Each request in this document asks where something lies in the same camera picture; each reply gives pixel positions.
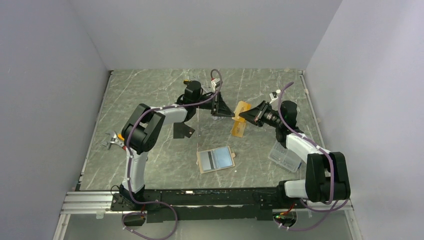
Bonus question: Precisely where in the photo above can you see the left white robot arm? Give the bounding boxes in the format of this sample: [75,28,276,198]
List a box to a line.
[119,78,235,210]

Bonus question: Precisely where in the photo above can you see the black credit card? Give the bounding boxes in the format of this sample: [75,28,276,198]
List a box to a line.
[173,122,195,139]

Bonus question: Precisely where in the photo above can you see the beige leather card holder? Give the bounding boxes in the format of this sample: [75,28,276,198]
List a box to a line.
[196,145,236,174]

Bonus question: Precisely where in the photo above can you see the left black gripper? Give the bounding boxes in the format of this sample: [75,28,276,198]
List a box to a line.
[194,91,235,118]

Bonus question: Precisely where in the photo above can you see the aluminium frame rail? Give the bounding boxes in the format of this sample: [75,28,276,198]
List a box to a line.
[59,190,363,240]

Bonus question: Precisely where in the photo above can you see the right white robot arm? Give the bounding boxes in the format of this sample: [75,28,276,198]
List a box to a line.
[239,100,351,208]

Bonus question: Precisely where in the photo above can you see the clear plastic screw box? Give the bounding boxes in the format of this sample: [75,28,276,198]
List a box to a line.
[268,141,303,173]

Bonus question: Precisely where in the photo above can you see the orange credit card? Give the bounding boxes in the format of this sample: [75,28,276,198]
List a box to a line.
[231,121,247,138]
[232,101,252,123]

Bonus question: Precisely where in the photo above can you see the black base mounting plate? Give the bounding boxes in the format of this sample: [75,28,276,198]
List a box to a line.
[110,186,303,223]

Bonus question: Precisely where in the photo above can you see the blue credit card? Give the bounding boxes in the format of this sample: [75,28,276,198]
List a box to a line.
[213,146,233,169]

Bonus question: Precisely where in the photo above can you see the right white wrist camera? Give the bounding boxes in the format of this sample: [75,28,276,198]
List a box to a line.
[269,89,281,104]

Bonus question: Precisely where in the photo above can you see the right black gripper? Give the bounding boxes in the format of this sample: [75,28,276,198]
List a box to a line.
[238,101,283,129]

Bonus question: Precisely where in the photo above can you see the red adjustable wrench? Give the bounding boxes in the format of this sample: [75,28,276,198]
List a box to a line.
[101,130,126,150]

